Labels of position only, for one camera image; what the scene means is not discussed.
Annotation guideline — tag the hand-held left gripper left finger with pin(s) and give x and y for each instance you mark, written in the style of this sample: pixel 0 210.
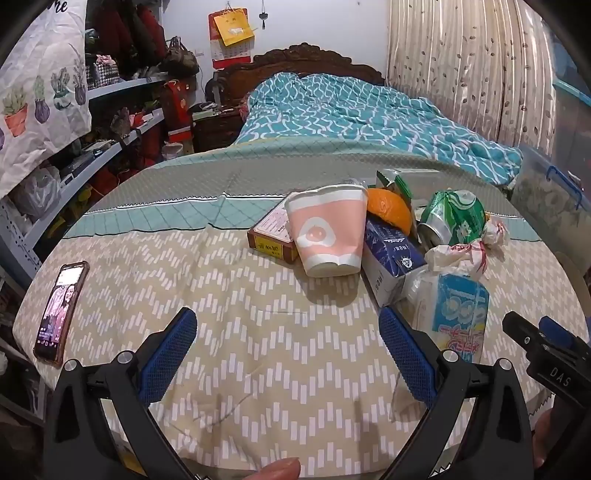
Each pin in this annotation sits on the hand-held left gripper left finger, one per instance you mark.
pixel 168 355

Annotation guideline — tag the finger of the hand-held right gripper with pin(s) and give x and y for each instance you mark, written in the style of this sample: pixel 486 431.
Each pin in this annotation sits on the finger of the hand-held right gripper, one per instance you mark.
pixel 556 331
pixel 519 330

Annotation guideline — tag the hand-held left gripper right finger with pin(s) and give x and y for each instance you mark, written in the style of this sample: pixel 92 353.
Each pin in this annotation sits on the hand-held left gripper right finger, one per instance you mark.
pixel 408 355

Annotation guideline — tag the blue tissue packet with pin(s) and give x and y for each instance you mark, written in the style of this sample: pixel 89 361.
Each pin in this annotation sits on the blue tissue packet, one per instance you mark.
pixel 461 314

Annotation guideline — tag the blue and white carton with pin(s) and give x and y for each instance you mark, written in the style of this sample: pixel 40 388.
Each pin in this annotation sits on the blue and white carton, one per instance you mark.
pixel 392 263

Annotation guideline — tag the white plastic bag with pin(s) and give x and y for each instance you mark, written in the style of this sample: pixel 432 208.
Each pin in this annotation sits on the white plastic bag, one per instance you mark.
pixel 457 258

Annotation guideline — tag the crushed green can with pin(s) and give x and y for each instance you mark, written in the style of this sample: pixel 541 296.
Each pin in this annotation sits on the crushed green can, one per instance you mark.
pixel 455 217

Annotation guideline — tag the orange peel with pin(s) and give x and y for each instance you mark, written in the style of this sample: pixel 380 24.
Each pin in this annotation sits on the orange peel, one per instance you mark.
pixel 388 207

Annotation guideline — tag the pink paper cup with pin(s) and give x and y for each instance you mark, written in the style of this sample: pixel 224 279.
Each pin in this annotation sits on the pink paper cup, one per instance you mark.
pixel 323 230

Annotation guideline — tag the red and yellow box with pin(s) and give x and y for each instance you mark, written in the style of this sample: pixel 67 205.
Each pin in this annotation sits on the red and yellow box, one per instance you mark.
pixel 272 230

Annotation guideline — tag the white snack packet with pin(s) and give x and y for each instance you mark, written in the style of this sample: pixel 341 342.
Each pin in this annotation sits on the white snack packet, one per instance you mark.
pixel 425 182

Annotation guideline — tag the green snack packet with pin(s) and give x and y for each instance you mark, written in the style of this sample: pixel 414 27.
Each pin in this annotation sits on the green snack packet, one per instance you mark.
pixel 392 182

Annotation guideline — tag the person's right hand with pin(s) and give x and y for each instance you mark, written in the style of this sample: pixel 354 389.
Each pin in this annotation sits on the person's right hand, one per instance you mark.
pixel 542 438

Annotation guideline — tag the person's left hand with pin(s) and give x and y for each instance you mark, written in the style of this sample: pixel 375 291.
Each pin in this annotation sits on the person's left hand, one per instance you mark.
pixel 277 470

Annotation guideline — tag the smartphone in red case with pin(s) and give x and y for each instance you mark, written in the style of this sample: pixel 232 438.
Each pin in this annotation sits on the smartphone in red case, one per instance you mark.
pixel 57 314

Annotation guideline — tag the grey plastic bag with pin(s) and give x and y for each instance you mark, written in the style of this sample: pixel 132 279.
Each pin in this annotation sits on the grey plastic bag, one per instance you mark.
pixel 37 189

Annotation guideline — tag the dark wooden nightstand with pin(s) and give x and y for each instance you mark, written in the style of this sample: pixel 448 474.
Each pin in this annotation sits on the dark wooden nightstand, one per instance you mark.
pixel 217 131

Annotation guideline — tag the red gift bag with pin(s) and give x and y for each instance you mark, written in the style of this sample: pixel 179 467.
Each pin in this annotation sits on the red gift bag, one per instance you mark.
pixel 178 110

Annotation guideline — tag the teal patterned quilt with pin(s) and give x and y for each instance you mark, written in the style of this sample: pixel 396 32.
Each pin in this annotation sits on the teal patterned quilt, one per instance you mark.
pixel 346 110

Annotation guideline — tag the leaf print curtain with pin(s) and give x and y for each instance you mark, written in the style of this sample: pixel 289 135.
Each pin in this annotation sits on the leaf print curtain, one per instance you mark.
pixel 461 69

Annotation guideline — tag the grey metal shelf rack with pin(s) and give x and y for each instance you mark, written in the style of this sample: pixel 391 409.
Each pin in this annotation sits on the grey metal shelf rack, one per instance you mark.
pixel 115 87

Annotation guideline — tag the houndstooth bag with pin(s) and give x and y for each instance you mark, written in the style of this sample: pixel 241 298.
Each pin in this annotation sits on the houndstooth bag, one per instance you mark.
pixel 104 74

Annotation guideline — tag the brown handbag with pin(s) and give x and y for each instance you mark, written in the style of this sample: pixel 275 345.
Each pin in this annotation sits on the brown handbag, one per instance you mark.
pixel 180 60

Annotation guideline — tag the carved wooden headboard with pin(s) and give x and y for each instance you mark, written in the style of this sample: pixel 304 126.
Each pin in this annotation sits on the carved wooden headboard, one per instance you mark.
pixel 323 57

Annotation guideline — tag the cactus printed cloth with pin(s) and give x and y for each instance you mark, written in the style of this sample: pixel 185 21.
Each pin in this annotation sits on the cactus printed cloth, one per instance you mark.
pixel 37 69

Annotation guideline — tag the dark red hanging clothes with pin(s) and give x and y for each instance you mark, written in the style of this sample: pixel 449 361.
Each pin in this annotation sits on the dark red hanging clothes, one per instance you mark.
pixel 129 32

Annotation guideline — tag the red wall calendar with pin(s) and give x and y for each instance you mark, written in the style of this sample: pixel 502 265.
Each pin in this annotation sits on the red wall calendar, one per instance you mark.
pixel 231 27

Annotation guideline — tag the hanging wall ornament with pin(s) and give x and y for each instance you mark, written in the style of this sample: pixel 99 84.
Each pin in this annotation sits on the hanging wall ornament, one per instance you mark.
pixel 263 18

